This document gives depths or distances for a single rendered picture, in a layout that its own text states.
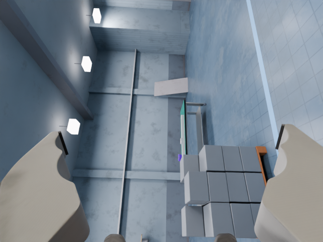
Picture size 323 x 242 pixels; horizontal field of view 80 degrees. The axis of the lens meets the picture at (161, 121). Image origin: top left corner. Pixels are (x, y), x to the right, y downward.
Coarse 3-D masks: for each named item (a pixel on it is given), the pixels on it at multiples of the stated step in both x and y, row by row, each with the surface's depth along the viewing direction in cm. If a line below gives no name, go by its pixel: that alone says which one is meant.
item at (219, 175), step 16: (192, 160) 289; (208, 160) 251; (224, 160) 253; (240, 160) 254; (256, 160) 255; (192, 176) 240; (208, 176) 241; (224, 176) 242; (240, 176) 244; (256, 176) 244; (192, 192) 231; (208, 192) 232; (224, 192) 232; (240, 192) 234; (256, 192) 234; (192, 208) 255; (208, 208) 232; (224, 208) 224; (240, 208) 224; (256, 208) 225; (192, 224) 246; (208, 224) 229; (224, 224) 215; (240, 224) 216
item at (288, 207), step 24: (288, 144) 9; (312, 144) 9; (288, 168) 8; (312, 168) 8; (264, 192) 7; (288, 192) 7; (312, 192) 7; (264, 216) 6; (288, 216) 6; (312, 216) 6; (264, 240) 7; (288, 240) 6; (312, 240) 5
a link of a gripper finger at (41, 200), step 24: (48, 144) 10; (24, 168) 8; (48, 168) 8; (0, 192) 7; (24, 192) 7; (48, 192) 7; (72, 192) 7; (0, 216) 6; (24, 216) 6; (48, 216) 6; (72, 216) 6; (0, 240) 6; (24, 240) 6; (48, 240) 6; (72, 240) 6
